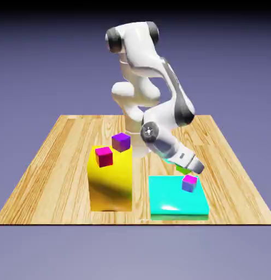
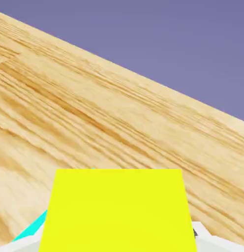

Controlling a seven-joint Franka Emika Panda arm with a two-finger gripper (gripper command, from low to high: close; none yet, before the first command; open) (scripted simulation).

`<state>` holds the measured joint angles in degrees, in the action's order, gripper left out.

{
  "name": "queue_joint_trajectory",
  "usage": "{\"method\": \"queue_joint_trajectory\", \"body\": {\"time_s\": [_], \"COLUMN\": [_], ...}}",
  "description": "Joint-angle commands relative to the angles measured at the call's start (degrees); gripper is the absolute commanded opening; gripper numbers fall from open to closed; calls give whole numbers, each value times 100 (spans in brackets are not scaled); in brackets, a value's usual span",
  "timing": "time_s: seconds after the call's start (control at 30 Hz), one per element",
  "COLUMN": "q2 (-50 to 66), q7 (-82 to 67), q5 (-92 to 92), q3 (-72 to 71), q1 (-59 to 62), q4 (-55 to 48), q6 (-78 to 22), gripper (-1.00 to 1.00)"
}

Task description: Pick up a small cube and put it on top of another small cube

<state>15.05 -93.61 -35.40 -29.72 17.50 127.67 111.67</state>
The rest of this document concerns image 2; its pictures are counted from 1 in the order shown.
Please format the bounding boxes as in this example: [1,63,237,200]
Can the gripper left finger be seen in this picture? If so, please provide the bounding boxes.
[0,222,45,252]

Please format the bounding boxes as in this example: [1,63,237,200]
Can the small yellow cube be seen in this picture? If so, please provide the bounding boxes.
[38,168,198,252]

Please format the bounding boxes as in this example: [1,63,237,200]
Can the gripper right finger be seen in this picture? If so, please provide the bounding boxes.
[191,221,244,252]

